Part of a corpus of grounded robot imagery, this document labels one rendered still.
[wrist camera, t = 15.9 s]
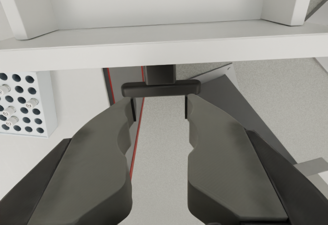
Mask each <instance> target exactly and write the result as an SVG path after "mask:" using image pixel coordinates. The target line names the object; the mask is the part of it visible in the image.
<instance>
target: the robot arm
mask: <svg viewBox="0 0 328 225"><path fill-rule="evenodd" d="M136 105H137V104H136V98H131V97H124V98H122V99H121V100H119V101H118V102H116V103H115V104H113V105H112V106H110V107H109V108H107V109H106V110H104V111H103V112H101V113H100V114H98V115H96V116H95V117H93V118H92V119H91V120H90V121H88V122H87V123H86V124H85V125H84V126H82V127H81V128H80V129H79V130H78V131H77V132H76V133H75V134H74V135H73V137H72V138H66V139H63V140H61V141H60V142H59V143H58V144H57V145H56V146H55V147H54V148H53V149H52V150H51V151H50V152H49V153H48V154H47V155H46V156H45V157H44V158H43V159H42V160H41V161H40V162H39V163H38V164H37V165H36V166H35V167H34V168H32V169H31V170H30V171H29V172H28V173H27V174H26V175H25V176H24V177H23V178H22V179H21V180H20V181H19V182H18V183H17V184H16V185H15V186H14V187H13V188H12V189H11V190H10V191H9V192H8V193H7V194H6V195H5V196H4V197H3V198H2V199H1V200H0V225H118V224H119V223H120V222H121V221H123V220H124V219H125V218H126V217H127V216H128V215H129V214H130V212H131V208H132V183H131V178H130V174H129V169H128V164H127V159H126V156H125V154H126V152H127V151H128V149H129V148H130V146H131V145H132V142H131V137H130V131H129V129H130V127H131V126H132V124H133V123H134V122H136ZM185 119H187V120H188V121H189V143H190V144H191V145H192V147H193V148H194V149H193V150H192V151H191V152H190V153H189V155H188V165H187V206H188V210H189V211H190V213H191V214H192V215H193V216H195V217H196V218H197V219H199V220H200V221H201V222H203V223H204V224H205V225H328V199H327V198H326V197H325V196H324V195H323V194H322V193H321V191H320V190H319V189H318V188H317V187H316V186H315V185H314V184H313V183H312V182H311V181H310V180H309V179H308V178H306V177H305V176H304V175H303V174H302V173H301V172H300V171H299V170H298V169H297V168H296V167H294V166H293V165H292V164H291V163H290V162H289V161H288V160H287V159H286V158H284V157H283V156H282V155H281V154H280V153H279V152H278V151H277V150H276V149H275V148H273V147H272V146H271V145H270V144H269V143H268V142H267V141H266V140H265V139H264V138H262V137H261V136H260V135H259V134H258V133H257V132H256V131H255V130H247V129H245V128H244V127H243V126H242V125H241V124H240V123H239V122H238V121H237V120H236V119H234V118H233V117H232V116H230V115H229V114H228V113H226V112H224V111H223V110H221V109H220V108H218V107H216V106H214V105H213V104H211V103H209V102H207V101H206V100H204V99H202V98H200V97H199V96H197V95H195V94H188V95H185Z"/></svg>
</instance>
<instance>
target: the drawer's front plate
mask: <svg viewBox="0 0 328 225"><path fill-rule="evenodd" d="M310 57H328V26H327V25H322V24H316V23H311V22H306V21H305V22H304V24H303V25H298V26H289V25H285V24H280V23H276V22H272V21H268V20H263V19H259V20H232V21H213V22H195V23H176V24H157V25H139V26H120V27H102V28H83V29H64V30H56V31H53V32H50V33H47V34H44V35H41V36H38V37H35V38H32V39H29V40H16V39H15V37H12V38H9V39H5V40H2V41H0V73H8V72H27V71H47V70H66V69H86V68H106V67H125V66H145V65H164V64H184V63H203V62H223V61H251V60H271V59H291V58H310Z"/></svg>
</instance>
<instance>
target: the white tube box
mask: <svg viewBox="0 0 328 225"><path fill-rule="evenodd" d="M5 84H6V85H8V86H10V88H11V90H10V91H8V92H7V93H6V94H4V95H2V96H0V134H2V135H13V136H23V137H34V138H45V139H48V138H49V137H50V136H51V135H52V133H53V132H54V131H55V130H56V128H57V127H58V121H57V115H56V109H55V102H54V96H53V89H52V82H51V76H50V70H47V71H27V72H8V73H0V86H2V85H5ZM32 98H35V99H37V100H38V104H37V105H36V106H35V107H34V108H33V109H28V108H26V107H25V103H26V102H28V101H29V100H30V99H32ZM10 106H13V107H15V108H16V111H15V112H14V113H13V114H12V115H11V116H10V117H12V116H16V117H18V119H19V120H18V121H17V122H16V124H14V125H13V126H12V127H9V126H7V125H6V124H5V121H6V120H8V119H9V118H10V117H5V116H3V114H2V111H3V110H5V109H6V108H8V107H10Z"/></svg>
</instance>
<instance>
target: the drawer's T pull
mask: <svg viewBox="0 0 328 225"><path fill-rule="evenodd" d="M143 67H144V77H145V81H144V82H127V83H124V84H122V86H121V92H122V96H123V97H131V98H144V97H164V96H184V95H188V94H195V95H197V94H199V93H200V92H201V86H202V84H201V82H200V81H199V80H196V79H192V80H176V64H164V65H145V66H143Z"/></svg>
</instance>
